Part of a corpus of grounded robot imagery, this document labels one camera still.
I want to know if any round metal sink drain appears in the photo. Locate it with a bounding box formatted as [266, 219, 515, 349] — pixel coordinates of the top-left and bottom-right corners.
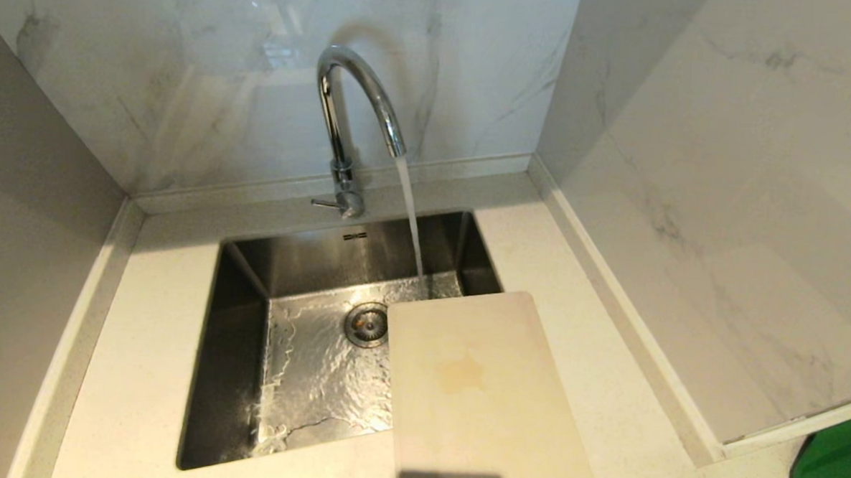
[343, 301, 391, 350]

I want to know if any stainless steel sink basin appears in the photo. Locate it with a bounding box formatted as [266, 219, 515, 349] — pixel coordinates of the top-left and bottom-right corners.
[176, 199, 507, 478]

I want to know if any white plastic cutting board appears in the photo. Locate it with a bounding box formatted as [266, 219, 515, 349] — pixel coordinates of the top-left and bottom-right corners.
[380, 286, 613, 478]

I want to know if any chrome gooseneck faucet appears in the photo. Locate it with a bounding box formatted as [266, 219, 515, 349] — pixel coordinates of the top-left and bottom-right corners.
[310, 44, 412, 222]

